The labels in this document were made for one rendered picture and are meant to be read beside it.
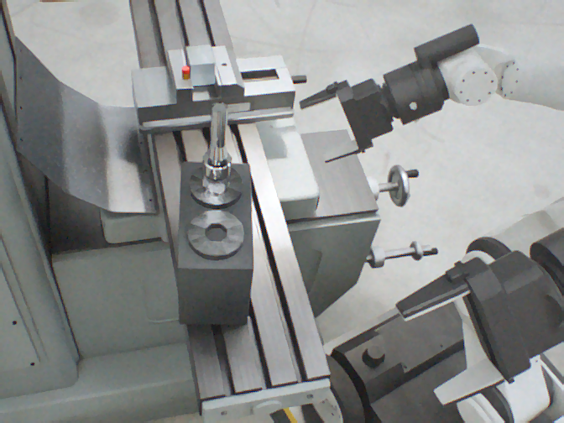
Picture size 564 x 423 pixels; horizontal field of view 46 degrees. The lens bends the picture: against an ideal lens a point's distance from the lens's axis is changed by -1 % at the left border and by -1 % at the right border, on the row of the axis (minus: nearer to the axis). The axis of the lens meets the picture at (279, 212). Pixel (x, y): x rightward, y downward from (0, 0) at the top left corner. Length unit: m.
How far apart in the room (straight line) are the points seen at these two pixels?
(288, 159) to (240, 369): 0.60
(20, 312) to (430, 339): 0.95
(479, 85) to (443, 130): 1.91
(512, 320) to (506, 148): 2.43
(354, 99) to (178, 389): 1.15
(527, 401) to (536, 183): 1.58
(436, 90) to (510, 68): 0.14
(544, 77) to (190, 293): 0.66
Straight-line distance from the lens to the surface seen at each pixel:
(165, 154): 1.44
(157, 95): 1.47
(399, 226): 2.57
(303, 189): 1.54
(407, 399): 1.59
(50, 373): 1.91
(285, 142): 1.63
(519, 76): 1.12
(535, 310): 0.62
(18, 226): 1.39
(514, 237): 1.21
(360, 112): 1.07
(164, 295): 1.76
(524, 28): 3.73
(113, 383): 1.95
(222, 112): 0.99
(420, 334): 1.65
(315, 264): 1.78
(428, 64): 1.08
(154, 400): 1.99
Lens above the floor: 1.99
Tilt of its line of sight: 52 degrees down
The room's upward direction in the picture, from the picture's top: 10 degrees clockwise
